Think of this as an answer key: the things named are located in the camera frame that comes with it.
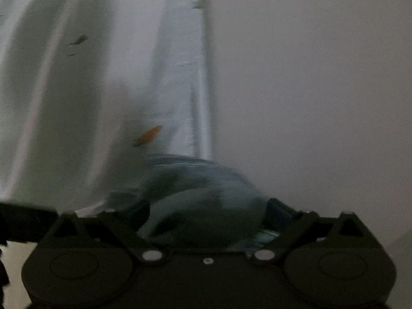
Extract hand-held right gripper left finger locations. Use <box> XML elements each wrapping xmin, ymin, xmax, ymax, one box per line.
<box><xmin>42</xmin><ymin>200</ymin><xmax>168</xmax><ymax>264</ymax></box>

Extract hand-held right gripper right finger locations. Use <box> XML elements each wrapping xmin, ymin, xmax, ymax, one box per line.
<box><xmin>251</xmin><ymin>198</ymin><xmax>377</xmax><ymax>264</ymax></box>

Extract blue denim jeans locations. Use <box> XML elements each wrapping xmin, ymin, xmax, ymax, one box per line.
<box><xmin>75</xmin><ymin>154</ymin><xmax>284</xmax><ymax>253</ymax></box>

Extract carrot print bed sheet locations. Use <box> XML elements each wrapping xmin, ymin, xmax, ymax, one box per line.
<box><xmin>0</xmin><ymin>0</ymin><xmax>216</xmax><ymax>213</ymax></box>

